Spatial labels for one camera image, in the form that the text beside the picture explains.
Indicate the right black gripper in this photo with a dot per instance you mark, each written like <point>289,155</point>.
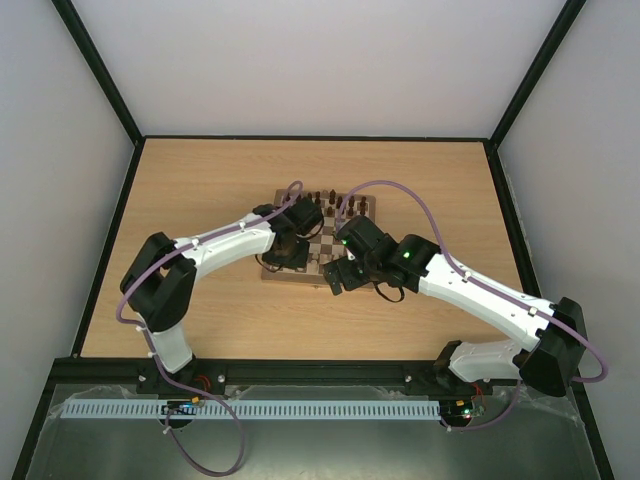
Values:
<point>340,273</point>

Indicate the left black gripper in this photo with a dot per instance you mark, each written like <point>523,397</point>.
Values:
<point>300,261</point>

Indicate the white piece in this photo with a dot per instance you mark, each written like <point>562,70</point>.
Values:
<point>312,267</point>

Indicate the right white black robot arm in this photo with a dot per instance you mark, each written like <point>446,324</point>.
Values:
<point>545,340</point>

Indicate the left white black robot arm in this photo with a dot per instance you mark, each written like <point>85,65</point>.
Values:
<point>159,283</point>

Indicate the dark chess pieces row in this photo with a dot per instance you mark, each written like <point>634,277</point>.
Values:
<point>331,201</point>

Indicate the wooden folding chessboard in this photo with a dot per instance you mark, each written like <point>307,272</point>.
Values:
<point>322,241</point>

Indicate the black aluminium front rail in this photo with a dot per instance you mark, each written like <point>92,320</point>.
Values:
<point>217,376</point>

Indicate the light blue slotted cable duct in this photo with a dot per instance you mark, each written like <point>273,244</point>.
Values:
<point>420,410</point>

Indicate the left black frame post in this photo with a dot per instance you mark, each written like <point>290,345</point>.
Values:
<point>86,46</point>

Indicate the black frame post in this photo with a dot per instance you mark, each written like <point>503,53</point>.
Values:
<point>552,42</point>
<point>86,46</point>

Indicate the right black frame post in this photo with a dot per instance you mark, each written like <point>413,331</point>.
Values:
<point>552,42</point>

